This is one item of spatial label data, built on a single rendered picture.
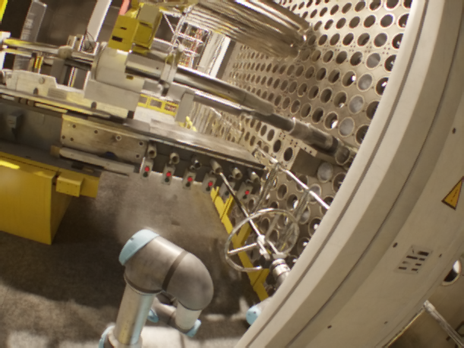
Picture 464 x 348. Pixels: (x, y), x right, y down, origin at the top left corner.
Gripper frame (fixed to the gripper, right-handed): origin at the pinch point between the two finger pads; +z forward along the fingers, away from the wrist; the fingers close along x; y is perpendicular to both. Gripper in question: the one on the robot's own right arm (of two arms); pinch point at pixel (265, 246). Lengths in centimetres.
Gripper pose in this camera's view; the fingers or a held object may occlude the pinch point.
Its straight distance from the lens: 119.5
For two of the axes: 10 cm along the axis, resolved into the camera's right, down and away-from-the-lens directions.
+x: -8.8, -2.2, -4.1
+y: 3.6, -8.8, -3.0
